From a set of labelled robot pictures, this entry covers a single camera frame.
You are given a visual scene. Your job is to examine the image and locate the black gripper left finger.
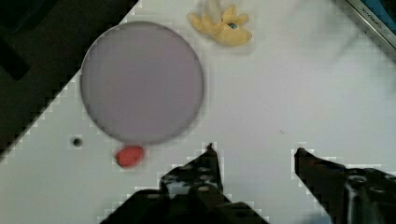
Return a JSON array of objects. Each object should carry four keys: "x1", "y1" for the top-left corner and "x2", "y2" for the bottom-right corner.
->
[{"x1": 160, "y1": 143, "x2": 223, "y2": 198}]

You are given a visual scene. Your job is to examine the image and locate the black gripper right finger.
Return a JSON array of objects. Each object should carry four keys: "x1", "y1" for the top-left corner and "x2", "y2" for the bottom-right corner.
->
[{"x1": 294, "y1": 147, "x2": 396, "y2": 224}]

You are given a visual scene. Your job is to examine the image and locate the silver toaster oven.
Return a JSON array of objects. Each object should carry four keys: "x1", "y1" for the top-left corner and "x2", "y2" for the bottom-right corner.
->
[{"x1": 346, "y1": 0, "x2": 396, "y2": 51}]

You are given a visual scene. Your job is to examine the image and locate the red strawberry toy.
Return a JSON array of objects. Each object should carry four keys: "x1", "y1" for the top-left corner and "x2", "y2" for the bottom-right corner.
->
[{"x1": 115, "y1": 146, "x2": 145, "y2": 168}]

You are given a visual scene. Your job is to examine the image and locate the lilac round plate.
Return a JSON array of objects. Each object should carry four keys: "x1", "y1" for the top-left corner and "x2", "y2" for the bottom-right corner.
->
[{"x1": 80, "y1": 21, "x2": 205, "y2": 145}]

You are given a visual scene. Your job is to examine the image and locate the yellow ginger root toy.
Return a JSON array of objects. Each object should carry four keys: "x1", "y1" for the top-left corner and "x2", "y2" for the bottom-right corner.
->
[{"x1": 188, "y1": 0, "x2": 252, "y2": 47}]

